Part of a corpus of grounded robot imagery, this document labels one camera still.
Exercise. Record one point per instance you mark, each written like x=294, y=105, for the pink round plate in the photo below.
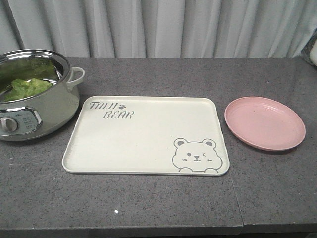
x=264, y=123

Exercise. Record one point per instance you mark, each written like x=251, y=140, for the green lettuce leaf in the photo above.
x=27, y=84

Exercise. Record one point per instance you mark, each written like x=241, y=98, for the cream bear serving tray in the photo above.
x=147, y=135

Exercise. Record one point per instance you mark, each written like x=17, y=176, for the white pleated curtain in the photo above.
x=159, y=28

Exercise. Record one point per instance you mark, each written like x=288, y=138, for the pale green electric cooking pot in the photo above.
x=25, y=118

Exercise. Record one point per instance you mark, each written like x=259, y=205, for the white rice cooker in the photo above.
x=309, y=52

